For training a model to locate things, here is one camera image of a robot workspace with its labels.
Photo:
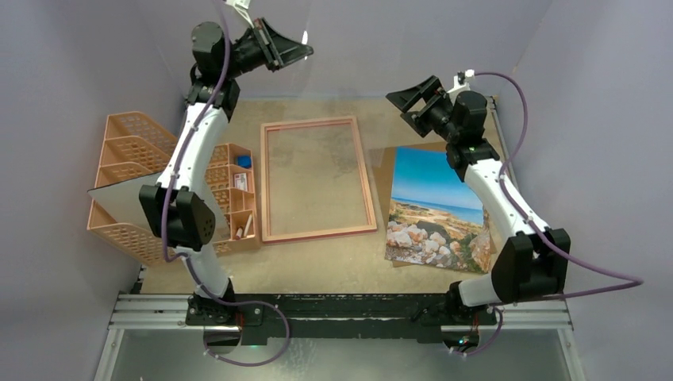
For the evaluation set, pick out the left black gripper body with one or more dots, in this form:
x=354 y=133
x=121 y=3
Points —
x=252 y=53

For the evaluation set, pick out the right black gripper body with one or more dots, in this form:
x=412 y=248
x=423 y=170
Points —
x=423 y=105

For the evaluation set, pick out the brown cardboard backing board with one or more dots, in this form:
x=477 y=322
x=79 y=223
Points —
x=381 y=163

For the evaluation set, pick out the clear acrylic glass sheet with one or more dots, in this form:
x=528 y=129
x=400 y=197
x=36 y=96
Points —
x=356 y=58

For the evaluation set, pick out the beach landscape photo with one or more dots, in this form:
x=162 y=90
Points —
x=439 y=210

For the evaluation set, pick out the pink wooden photo frame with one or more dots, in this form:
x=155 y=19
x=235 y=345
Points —
x=313 y=180

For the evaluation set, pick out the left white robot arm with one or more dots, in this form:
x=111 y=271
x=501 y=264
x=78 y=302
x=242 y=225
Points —
x=175 y=205

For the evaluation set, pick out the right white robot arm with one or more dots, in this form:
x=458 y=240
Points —
x=527 y=267

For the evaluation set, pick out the blue stapler in organizer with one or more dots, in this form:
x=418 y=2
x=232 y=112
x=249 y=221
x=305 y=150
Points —
x=244 y=161

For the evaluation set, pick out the small red white box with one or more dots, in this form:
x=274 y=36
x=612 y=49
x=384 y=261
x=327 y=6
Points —
x=240 y=181

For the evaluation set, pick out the orange plastic desk organizer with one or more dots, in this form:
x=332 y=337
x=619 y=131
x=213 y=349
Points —
x=134 y=152

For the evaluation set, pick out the white marker in organizer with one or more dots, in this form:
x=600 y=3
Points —
x=243 y=226

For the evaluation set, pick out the grey paper sheet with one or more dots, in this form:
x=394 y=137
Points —
x=121 y=202

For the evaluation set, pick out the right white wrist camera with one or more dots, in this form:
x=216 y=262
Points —
x=461 y=82

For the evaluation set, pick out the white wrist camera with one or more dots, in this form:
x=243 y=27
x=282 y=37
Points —
x=242 y=8
x=461 y=82

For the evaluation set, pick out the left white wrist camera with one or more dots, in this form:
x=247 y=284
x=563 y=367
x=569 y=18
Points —
x=242 y=8

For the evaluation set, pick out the black mounting rail base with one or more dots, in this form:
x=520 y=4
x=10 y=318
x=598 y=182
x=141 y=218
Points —
x=425 y=318

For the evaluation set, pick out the aluminium table frame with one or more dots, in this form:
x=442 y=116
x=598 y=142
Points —
x=148 y=339

